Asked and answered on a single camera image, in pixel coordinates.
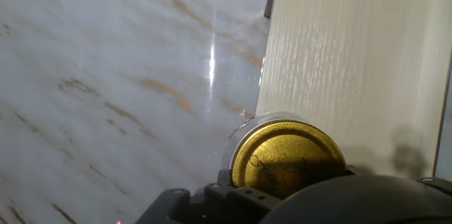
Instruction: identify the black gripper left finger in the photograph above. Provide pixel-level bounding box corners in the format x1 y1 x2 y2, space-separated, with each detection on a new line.
134 169 282 224

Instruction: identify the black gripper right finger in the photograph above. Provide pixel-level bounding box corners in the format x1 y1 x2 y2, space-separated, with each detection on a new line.
420 176 452 197

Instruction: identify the glass jar gold lid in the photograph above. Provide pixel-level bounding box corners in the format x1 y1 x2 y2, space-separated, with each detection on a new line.
221 110 349 201

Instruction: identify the cream wooden shelf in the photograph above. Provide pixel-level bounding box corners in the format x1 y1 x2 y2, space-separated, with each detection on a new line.
254 0 452 182

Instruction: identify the marble pattern mat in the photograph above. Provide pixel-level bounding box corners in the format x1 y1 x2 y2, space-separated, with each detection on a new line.
0 0 452 224

